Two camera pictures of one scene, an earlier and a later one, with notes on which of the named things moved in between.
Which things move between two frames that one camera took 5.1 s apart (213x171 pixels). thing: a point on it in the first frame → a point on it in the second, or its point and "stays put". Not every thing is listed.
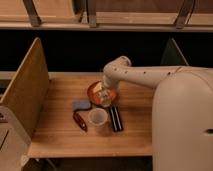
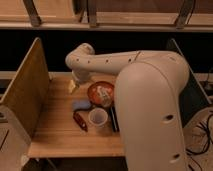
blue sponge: [81, 104] stays put
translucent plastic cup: [98, 116] stays put
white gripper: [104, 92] → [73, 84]
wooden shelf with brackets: [107, 15] stays put
